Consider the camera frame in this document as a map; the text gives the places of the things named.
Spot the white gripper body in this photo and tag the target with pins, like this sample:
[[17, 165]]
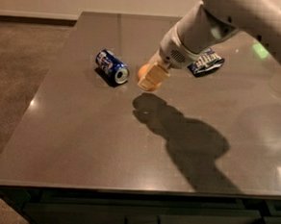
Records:
[[172, 53]]

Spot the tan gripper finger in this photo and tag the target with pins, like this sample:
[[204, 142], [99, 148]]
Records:
[[153, 78]]

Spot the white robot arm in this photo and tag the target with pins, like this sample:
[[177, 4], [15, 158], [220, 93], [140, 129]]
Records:
[[211, 22]]

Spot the blue pepsi can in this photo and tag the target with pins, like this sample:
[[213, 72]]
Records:
[[115, 69]]

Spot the blue crumpled chip bag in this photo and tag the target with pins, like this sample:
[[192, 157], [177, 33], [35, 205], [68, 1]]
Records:
[[208, 61]]

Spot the dark drawer with handle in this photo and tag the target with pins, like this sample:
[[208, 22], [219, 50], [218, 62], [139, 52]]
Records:
[[105, 214]]

